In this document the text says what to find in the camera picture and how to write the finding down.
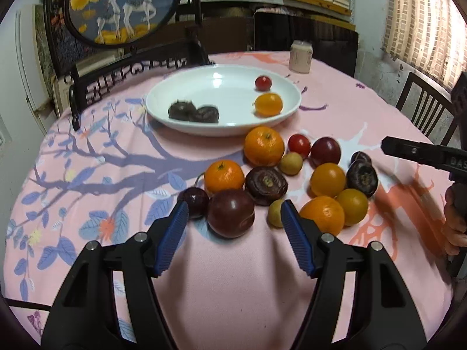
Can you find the orange mandarin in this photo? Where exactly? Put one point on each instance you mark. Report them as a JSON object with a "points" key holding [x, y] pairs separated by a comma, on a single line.
{"points": [[322, 215], [223, 177], [264, 146]]}

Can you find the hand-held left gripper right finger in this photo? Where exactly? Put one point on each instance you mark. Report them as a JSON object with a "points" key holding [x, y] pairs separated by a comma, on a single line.
{"points": [[297, 240]]}

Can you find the small yellow-green fruit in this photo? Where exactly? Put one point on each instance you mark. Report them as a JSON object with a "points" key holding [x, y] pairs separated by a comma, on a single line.
{"points": [[291, 163], [275, 213]]}

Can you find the pink floral tablecloth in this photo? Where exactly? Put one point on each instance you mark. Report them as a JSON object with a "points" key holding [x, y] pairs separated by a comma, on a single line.
{"points": [[237, 299]]}

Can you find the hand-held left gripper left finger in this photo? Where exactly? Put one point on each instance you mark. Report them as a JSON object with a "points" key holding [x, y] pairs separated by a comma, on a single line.
{"points": [[171, 240]]}

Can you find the brick pattern curtain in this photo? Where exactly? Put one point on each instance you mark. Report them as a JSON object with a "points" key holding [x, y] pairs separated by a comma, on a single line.
{"points": [[419, 18]]}

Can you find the small dark water chestnut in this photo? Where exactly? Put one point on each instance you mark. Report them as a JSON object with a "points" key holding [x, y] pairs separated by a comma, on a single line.
{"points": [[360, 156]]}

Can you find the dark wooden chair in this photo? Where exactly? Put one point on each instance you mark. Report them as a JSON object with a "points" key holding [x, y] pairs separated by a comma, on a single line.
{"points": [[416, 91]]}

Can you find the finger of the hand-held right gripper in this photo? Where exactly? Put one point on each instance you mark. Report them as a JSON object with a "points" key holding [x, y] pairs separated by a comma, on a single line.
{"points": [[408, 149]]}

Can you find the person's right hand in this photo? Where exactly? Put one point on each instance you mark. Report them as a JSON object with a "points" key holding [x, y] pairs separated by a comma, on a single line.
{"points": [[456, 226]]}

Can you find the black panel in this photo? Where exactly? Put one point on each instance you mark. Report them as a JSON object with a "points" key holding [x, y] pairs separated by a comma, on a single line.
{"points": [[310, 36]]}

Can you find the dark red plum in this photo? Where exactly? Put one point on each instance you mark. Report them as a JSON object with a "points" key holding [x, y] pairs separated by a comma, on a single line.
{"points": [[325, 152], [230, 212]]}

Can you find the white door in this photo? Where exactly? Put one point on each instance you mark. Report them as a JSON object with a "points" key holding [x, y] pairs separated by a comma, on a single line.
{"points": [[27, 62]]}

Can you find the cream glass jar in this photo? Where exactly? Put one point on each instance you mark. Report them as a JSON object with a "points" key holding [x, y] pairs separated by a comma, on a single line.
{"points": [[301, 56]]}

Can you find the red cherry tomato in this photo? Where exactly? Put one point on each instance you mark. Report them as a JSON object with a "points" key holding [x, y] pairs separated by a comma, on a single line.
{"points": [[262, 83], [299, 146]]}

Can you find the round deer embroidery table screen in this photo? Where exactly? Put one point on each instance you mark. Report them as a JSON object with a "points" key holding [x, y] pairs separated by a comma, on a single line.
{"points": [[124, 7]]}

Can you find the yellow tomato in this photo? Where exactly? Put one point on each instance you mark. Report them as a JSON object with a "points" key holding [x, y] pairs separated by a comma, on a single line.
{"points": [[269, 104], [327, 179], [353, 207]]}

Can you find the brown cardboard box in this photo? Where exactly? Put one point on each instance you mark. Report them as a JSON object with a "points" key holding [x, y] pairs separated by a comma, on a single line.
{"points": [[226, 34]]}

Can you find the dark cherry with stem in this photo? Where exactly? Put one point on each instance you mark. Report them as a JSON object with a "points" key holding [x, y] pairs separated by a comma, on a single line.
{"points": [[193, 201]]}

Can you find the white oval plate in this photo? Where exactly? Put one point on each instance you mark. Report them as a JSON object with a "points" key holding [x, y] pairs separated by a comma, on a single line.
{"points": [[219, 87]]}

